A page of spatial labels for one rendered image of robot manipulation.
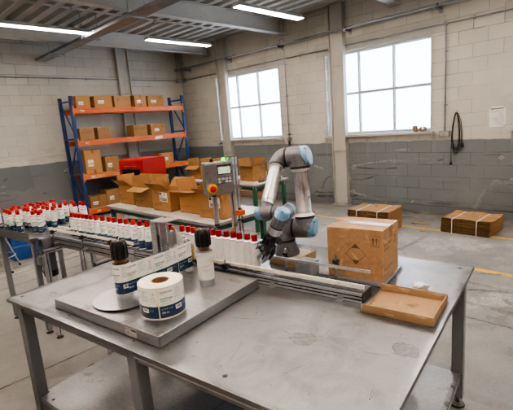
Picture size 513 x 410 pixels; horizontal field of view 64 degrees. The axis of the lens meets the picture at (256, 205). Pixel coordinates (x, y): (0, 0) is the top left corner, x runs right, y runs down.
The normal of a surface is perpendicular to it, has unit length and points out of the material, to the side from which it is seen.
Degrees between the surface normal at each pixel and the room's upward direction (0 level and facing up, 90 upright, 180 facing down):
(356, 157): 90
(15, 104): 90
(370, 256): 90
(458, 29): 90
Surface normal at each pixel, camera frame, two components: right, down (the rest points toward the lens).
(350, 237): -0.57, 0.20
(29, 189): 0.72, 0.08
